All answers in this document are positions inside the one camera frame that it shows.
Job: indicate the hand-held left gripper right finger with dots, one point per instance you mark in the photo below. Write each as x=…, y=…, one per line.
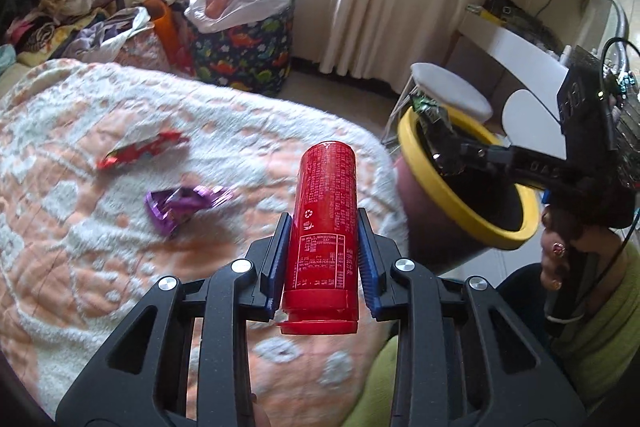
x=367, y=267

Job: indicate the white plastic bag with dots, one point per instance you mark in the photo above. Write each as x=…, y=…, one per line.
x=250, y=2

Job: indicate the white lavender cloth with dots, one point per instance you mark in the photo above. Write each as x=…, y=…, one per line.
x=105, y=32

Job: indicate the orange plastic container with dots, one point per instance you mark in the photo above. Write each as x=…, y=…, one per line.
x=167, y=27

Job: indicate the pink floral cushion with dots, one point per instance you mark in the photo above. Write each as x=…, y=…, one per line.
x=145, y=49

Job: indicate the peach and white blanket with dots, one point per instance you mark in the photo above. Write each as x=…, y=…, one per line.
x=100, y=257

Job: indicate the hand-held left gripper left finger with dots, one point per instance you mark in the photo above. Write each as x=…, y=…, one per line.
x=276, y=267

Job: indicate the red cylindrical can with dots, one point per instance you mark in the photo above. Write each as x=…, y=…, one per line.
x=322, y=217

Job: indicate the yellow-rimmed black bin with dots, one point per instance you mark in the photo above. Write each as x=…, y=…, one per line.
x=415, y=152

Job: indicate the person's right hand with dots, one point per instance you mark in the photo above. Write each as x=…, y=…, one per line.
x=554, y=257

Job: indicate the red foil wrapper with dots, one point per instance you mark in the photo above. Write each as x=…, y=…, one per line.
x=140, y=151

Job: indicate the dark patterned bag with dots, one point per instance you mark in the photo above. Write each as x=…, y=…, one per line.
x=520, y=19

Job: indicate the person's green shirt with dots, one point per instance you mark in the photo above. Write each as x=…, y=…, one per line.
x=610, y=332

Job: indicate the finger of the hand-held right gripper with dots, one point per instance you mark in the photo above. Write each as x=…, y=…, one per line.
x=465, y=166
x=475, y=147

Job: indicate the purple foil wrapper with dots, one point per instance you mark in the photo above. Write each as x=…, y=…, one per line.
x=175, y=204

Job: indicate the dinosaur print fabric basket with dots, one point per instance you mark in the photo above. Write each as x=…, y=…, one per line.
x=250, y=52

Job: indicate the white desk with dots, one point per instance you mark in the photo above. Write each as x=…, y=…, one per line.
x=515, y=47

